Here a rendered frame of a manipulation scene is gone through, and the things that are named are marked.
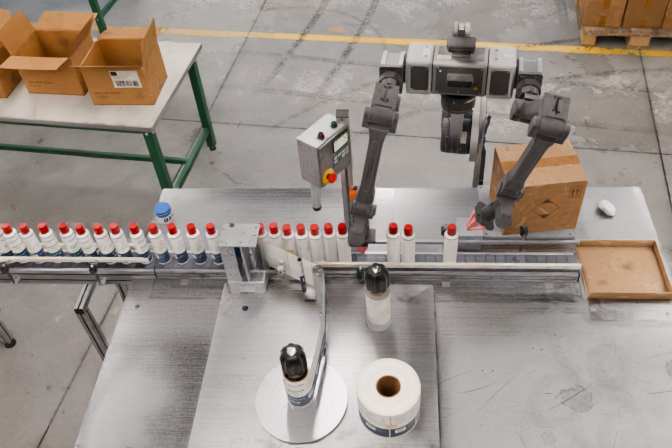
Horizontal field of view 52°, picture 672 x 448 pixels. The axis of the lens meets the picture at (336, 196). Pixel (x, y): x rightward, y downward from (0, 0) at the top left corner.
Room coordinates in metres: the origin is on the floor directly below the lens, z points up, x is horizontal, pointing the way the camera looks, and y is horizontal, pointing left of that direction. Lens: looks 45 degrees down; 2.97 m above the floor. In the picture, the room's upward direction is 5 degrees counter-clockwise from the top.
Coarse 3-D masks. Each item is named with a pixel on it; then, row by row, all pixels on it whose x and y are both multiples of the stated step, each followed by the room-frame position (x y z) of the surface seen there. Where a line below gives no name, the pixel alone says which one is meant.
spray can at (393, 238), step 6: (390, 228) 1.72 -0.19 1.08; (396, 228) 1.72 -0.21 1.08; (390, 234) 1.72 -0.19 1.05; (396, 234) 1.72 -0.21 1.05; (390, 240) 1.71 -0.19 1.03; (396, 240) 1.71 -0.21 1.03; (390, 246) 1.71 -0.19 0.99; (396, 246) 1.71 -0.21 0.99; (390, 252) 1.71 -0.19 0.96; (396, 252) 1.71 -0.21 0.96; (390, 258) 1.71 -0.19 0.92; (396, 258) 1.71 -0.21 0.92
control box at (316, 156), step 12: (324, 120) 1.90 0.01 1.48; (312, 132) 1.84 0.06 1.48; (324, 132) 1.83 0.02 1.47; (336, 132) 1.83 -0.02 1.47; (348, 132) 1.87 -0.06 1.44; (300, 144) 1.80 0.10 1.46; (312, 144) 1.77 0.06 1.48; (324, 144) 1.77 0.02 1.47; (300, 156) 1.81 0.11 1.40; (312, 156) 1.77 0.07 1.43; (324, 156) 1.77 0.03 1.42; (348, 156) 1.86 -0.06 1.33; (300, 168) 1.81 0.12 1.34; (312, 168) 1.77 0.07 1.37; (324, 168) 1.76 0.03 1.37; (336, 168) 1.81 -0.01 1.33; (312, 180) 1.78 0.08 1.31; (324, 180) 1.76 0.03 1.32
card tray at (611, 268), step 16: (592, 240) 1.75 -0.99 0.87; (608, 240) 1.74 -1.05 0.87; (624, 240) 1.74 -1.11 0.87; (640, 240) 1.73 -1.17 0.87; (592, 256) 1.70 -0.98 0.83; (608, 256) 1.69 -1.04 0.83; (624, 256) 1.68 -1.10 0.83; (640, 256) 1.68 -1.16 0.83; (656, 256) 1.67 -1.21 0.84; (592, 272) 1.62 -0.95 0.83; (608, 272) 1.61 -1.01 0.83; (624, 272) 1.61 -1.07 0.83; (640, 272) 1.60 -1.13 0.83; (656, 272) 1.59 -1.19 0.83; (592, 288) 1.55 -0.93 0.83; (608, 288) 1.54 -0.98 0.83; (624, 288) 1.53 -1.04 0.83; (640, 288) 1.53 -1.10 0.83; (656, 288) 1.52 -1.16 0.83
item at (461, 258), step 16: (192, 256) 1.85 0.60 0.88; (208, 256) 1.85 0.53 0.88; (352, 256) 1.78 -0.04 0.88; (368, 256) 1.77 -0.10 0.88; (384, 256) 1.76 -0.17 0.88; (400, 256) 1.75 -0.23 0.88; (416, 256) 1.74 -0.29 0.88; (432, 256) 1.74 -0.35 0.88; (464, 256) 1.72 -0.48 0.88; (480, 256) 1.71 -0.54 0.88; (496, 256) 1.71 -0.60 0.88; (512, 256) 1.70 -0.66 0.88; (528, 256) 1.69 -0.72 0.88; (544, 256) 1.68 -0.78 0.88; (560, 256) 1.68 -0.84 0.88
